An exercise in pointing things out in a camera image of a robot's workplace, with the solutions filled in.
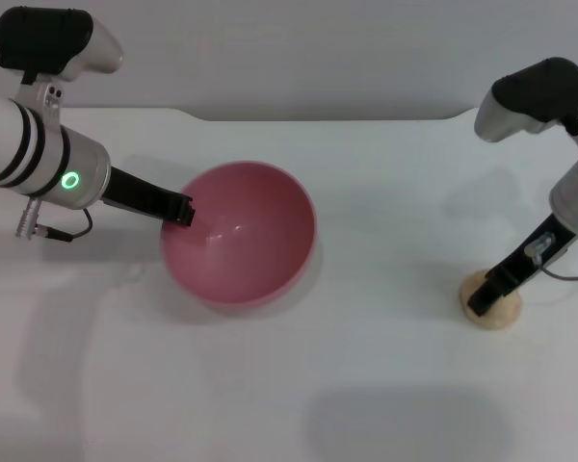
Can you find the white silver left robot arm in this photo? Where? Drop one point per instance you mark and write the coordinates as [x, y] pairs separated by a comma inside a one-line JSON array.
[[9, 139]]

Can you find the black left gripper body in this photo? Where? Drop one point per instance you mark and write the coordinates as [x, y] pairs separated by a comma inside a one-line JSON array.
[[139, 195]]

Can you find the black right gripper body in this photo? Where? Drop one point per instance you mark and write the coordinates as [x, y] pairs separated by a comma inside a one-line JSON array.
[[534, 255]]

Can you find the round beige egg yolk pastry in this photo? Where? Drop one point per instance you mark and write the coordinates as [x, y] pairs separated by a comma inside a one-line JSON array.
[[503, 313]]

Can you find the pink plastic bowl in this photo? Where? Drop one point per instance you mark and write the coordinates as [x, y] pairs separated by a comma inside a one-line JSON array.
[[250, 260]]

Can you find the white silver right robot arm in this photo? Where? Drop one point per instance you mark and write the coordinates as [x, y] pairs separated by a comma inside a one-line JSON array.
[[570, 202]]

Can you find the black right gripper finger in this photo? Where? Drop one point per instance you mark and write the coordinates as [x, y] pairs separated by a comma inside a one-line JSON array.
[[493, 275], [489, 296]]

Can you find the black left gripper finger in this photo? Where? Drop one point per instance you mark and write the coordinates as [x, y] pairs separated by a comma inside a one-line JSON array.
[[185, 212]]

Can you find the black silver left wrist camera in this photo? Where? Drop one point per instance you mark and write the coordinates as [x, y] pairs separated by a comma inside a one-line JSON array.
[[38, 38]]

